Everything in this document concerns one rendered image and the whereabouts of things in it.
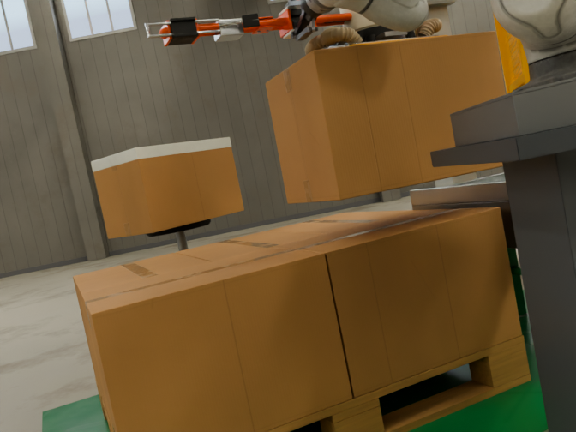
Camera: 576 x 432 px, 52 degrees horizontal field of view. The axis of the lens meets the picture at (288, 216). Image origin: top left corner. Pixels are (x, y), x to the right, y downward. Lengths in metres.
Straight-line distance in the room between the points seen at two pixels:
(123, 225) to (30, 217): 7.72
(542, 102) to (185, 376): 0.97
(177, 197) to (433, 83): 1.54
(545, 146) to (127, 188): 2.17
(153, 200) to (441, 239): 1.50
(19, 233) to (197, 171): 7.94
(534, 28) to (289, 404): 1.03
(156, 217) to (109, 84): 7.65
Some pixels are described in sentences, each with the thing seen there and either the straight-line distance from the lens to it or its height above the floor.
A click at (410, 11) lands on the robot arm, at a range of 1.54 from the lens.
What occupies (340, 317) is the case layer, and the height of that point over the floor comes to 0.37.
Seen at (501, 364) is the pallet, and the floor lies 0.08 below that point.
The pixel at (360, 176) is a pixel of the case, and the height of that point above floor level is 0.72.
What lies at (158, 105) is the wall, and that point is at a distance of 10.14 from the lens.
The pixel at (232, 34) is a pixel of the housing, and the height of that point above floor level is 1.17.
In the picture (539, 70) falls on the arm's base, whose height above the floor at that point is 0.87.
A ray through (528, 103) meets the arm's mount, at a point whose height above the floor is 0.80.
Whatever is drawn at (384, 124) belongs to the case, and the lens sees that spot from 1.64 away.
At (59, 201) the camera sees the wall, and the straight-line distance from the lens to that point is 10.48.
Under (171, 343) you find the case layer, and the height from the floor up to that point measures 0.43.
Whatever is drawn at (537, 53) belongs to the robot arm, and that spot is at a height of 0.91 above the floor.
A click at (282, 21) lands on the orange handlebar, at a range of 1.76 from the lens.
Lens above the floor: 0.76
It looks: 4 degrees down
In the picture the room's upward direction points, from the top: 11 degrees counter-clockwise
